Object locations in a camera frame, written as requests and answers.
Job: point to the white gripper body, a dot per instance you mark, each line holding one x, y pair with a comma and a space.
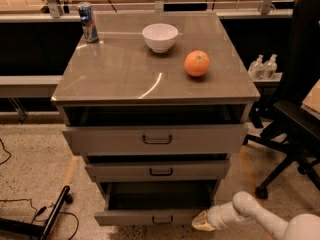
214, 217

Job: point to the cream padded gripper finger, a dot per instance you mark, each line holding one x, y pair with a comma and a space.
200, 222

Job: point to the grey bottom drawer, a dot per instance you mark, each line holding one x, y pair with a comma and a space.
155, 203

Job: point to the grey drawer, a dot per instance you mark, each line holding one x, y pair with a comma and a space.
155, 203
155, 140
158, 171

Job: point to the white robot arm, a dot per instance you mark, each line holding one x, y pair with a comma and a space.
244, 207

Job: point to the grey middle drawer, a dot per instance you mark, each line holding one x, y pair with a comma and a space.
158, 171

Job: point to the grey top drawer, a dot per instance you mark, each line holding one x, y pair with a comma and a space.
155, 140

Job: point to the grey drawer cabinet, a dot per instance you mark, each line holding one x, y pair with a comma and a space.
120, 81

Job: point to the black office chair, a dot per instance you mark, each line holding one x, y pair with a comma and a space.
294, 131

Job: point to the grey side shelf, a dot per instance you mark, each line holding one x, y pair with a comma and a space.
269, 83

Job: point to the orange fruit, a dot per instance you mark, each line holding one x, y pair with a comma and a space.
197, 63

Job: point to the right clear pump bottle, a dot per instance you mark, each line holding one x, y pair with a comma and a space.
270, 67

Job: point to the white bowl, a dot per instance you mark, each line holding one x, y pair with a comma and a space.
160, 37

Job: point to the blue silver drink can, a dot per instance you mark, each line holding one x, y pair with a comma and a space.
87, 21

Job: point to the grey metal bench rail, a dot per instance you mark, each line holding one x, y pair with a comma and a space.
28, 86

